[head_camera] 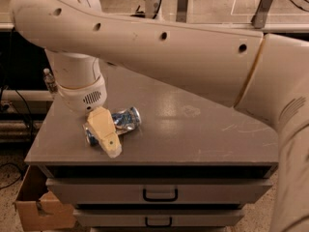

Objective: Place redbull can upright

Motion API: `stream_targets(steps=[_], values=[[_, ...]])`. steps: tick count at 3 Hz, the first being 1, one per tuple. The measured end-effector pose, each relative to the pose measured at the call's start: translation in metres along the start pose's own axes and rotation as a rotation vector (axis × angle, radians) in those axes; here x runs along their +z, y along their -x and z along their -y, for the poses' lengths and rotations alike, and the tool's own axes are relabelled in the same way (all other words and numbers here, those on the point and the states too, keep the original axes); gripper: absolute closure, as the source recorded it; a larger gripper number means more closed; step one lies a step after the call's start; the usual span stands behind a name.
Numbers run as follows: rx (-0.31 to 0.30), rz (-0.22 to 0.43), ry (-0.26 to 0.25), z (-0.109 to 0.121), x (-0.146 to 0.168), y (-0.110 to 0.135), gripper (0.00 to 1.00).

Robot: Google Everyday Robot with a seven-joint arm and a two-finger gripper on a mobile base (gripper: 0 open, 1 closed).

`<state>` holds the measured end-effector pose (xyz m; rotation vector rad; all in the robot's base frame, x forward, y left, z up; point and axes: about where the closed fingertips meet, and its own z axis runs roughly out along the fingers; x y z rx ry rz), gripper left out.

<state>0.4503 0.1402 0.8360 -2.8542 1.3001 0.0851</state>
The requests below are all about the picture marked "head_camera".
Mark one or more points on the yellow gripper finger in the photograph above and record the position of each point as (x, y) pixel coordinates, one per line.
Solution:
(101, 125)

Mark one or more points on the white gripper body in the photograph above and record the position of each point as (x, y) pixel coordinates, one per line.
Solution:
(84, 100)

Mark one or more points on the crushed red bull can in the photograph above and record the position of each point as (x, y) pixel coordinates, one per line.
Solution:
(124, 121)

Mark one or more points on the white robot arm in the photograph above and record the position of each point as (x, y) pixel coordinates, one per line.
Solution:
(263, 76)

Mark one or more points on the clear plastic water bottle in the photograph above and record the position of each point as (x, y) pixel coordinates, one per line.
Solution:
(49, 81)

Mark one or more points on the upper grey drawer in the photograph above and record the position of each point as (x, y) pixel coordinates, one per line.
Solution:
(158, 191)

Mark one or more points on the grey drawer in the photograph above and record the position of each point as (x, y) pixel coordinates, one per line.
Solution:
(158, 191)
(158, 218)

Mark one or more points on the lower grey drawer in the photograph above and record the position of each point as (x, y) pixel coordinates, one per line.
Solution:
(158, 218)

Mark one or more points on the grey drawer cabinet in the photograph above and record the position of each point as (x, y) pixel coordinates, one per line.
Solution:
(181, 137)

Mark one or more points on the brown cardboard box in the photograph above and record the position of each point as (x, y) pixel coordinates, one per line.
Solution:
(38, 208)

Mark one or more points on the middle metal railing post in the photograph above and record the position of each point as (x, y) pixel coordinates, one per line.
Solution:
(181, 14)

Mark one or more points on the metal railing post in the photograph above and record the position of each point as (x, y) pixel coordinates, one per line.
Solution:
(259, 18)
(181, 14)

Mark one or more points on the right metal railing post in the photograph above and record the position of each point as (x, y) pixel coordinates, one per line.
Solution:
(259, 18)

